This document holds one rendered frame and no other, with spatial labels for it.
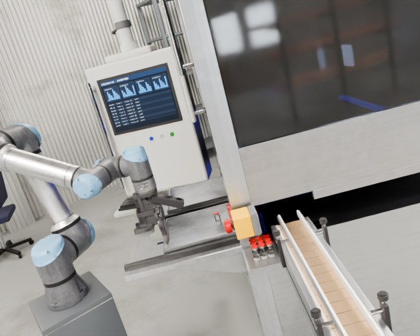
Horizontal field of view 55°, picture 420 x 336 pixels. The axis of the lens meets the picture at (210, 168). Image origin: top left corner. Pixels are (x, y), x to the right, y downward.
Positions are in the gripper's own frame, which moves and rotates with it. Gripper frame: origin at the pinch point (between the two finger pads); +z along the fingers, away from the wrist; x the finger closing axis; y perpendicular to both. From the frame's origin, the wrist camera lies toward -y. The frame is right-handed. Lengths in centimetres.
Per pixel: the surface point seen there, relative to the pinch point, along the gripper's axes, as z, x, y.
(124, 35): -75, -94, 6
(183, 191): 3, -54, -5
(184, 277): 91, -127, 19
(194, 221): 3.4, -17.6, -9.0
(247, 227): -7.8, 21.7, -27.2
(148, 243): 3.6, -9.7, 9.4
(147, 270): 3.6, 10.5, 8.1
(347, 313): -1, 60, -42
